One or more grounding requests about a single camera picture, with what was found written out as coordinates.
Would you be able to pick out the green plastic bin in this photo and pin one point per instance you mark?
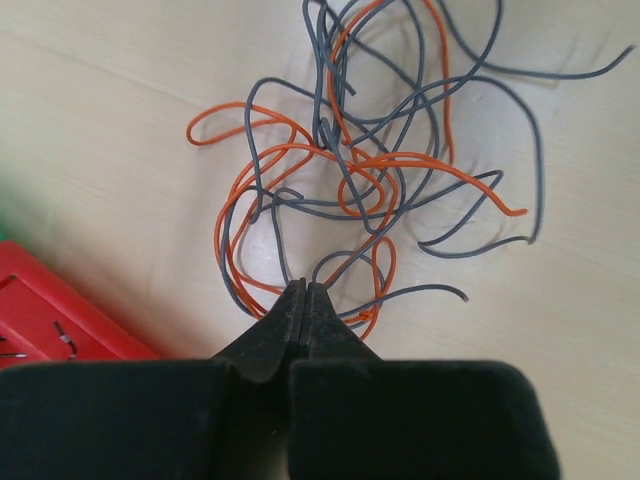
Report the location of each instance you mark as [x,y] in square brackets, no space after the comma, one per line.
[6,201]

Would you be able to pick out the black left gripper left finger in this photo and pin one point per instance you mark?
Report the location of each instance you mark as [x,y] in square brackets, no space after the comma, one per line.
[220,418]

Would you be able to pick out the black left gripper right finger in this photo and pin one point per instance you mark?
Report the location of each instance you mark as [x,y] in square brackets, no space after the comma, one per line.
[356,416]

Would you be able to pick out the red plastic bin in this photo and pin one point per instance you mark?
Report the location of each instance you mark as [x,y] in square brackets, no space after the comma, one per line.
[43,319]

